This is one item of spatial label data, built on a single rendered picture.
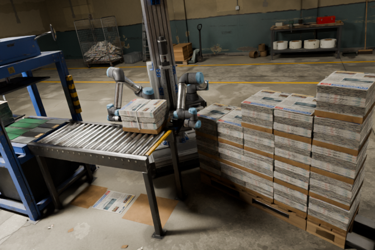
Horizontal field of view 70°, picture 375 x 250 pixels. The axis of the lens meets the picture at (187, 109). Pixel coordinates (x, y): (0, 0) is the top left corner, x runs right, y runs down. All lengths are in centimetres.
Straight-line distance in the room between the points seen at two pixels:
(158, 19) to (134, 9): 747
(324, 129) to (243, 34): 725
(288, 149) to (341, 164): 38
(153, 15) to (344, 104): 204
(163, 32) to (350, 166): 216
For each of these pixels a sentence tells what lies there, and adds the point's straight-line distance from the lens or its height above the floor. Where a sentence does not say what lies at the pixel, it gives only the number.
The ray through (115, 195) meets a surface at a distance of 321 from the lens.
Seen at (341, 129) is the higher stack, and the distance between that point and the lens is 202.
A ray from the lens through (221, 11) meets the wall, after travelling 916.
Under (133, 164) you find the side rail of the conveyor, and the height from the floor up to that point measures 74.
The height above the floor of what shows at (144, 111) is 103.
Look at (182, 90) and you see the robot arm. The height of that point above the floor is 111.
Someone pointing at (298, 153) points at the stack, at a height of 73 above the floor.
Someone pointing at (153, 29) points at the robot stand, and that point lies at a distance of 305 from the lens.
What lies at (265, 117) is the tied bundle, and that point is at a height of 97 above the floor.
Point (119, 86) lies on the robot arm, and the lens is 278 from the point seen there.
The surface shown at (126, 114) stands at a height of 100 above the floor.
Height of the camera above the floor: 190
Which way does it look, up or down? 22 degrees down
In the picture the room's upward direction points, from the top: 7 degrees counter-clockwise
